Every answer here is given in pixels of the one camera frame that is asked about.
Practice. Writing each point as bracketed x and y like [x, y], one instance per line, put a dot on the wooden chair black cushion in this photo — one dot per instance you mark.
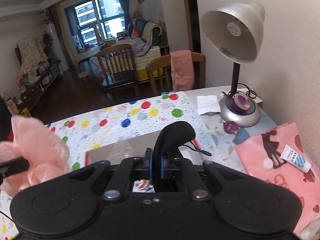
[120, 78]

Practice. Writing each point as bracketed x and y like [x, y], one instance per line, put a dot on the purple dried flower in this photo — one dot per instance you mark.
[231, 127]

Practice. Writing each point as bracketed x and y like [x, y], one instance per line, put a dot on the white tower air conditioner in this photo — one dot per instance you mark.
[51, 27]

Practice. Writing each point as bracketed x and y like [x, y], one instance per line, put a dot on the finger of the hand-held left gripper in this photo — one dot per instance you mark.
[15, 167]

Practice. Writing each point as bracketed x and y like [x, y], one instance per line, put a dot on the pink towel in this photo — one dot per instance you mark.
[182, 70]

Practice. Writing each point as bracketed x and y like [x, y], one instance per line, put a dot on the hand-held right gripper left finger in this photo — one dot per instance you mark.
[149, 165]

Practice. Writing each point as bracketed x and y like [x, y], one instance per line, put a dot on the silver desk lamp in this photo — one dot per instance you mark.
[237, 30]

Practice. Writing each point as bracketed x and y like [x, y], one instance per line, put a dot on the red cardboard box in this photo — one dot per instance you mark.
[105, 152]

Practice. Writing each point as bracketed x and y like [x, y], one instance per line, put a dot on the grey cloth bag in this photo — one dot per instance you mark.
[94, 65]

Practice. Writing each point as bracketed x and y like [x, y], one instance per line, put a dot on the pink mesh bath loofah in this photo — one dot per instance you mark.
[42, 145]

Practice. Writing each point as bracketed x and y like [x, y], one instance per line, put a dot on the floral cloth cover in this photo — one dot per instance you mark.
[30, 55]

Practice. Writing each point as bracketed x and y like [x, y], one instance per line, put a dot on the sofa with cream cover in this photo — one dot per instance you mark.
[150, 55]

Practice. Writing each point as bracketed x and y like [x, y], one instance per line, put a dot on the polka dot tablecloth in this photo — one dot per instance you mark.
[140, 120]

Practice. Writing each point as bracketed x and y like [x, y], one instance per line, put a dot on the pink printed plastic bag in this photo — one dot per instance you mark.
[262, 152]

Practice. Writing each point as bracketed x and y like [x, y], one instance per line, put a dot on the low dark cabinet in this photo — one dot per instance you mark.
[37, 85]

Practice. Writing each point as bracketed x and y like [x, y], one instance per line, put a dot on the white paper tissue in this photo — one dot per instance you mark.
[208, 104]

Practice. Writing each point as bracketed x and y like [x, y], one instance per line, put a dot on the large window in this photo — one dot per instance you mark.
[97, 17]

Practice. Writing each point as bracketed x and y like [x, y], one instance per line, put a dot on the pale floral tablecloth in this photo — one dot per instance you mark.
[225, 142]

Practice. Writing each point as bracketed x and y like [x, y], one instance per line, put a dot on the grey curtain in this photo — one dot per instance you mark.
[123, 0]

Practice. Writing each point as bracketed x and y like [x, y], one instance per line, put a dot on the purple round container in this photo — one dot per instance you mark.
[242, 101]

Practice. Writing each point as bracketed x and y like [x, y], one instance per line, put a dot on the potted plant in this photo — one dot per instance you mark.
[47, 40]

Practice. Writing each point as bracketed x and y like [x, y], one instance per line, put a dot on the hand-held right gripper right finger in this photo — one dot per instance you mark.
[162, 166]

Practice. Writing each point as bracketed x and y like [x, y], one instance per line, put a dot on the small round stool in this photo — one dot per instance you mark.
[84, 74]

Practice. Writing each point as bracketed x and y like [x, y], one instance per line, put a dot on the white cream tube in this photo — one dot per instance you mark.
[295, 158]

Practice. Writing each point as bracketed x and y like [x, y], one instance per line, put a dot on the red cushion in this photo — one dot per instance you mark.
[136, 32]

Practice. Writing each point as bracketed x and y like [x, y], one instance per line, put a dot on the purple clothes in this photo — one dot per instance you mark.
[141, 47]

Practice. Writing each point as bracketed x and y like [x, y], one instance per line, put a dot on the yellow curtain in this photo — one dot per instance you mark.
[61, 35]

